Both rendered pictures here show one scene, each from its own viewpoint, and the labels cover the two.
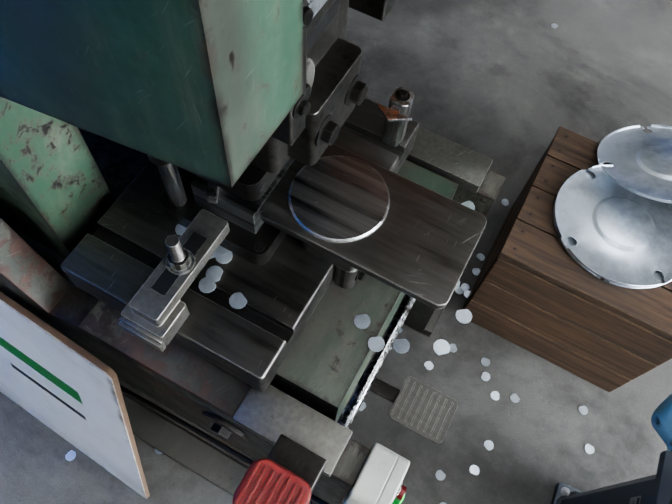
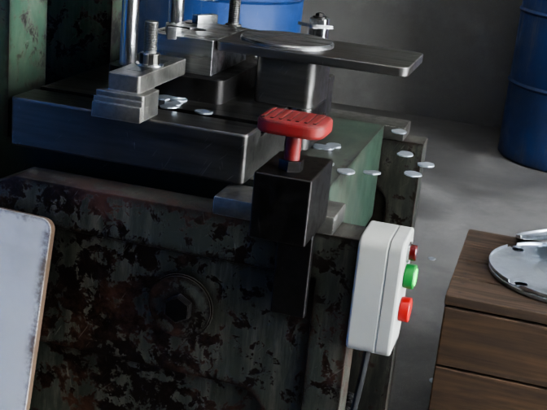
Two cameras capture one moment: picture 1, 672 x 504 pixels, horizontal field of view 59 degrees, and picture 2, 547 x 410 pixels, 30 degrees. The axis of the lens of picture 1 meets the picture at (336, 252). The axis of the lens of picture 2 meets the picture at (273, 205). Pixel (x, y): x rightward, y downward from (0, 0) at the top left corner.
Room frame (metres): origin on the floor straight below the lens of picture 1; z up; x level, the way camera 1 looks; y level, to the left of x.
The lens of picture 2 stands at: (-0.94, 0.18, 0.99)
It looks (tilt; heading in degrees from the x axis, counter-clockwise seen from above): 18 degrees down; 352
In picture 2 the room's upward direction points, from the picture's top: 6 degrees clockwise
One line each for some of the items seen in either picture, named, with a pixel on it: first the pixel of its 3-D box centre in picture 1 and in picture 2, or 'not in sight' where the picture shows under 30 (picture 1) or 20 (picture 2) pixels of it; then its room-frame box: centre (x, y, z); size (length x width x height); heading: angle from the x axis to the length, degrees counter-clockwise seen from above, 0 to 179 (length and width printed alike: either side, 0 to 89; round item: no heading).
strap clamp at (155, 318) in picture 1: (175, 267); (146, 64); (0.29, 0.19, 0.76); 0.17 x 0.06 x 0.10; 158
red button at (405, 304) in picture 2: not in sight; (404, 309); (0.09, -0.12, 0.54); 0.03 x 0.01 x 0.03; 158
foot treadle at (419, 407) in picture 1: (324, 358); not in sight; (0.40, 0.00, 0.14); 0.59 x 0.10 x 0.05; 68
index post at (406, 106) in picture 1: (397, 116); (317, 45); (0.56, -0.06, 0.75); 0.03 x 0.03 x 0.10; 68
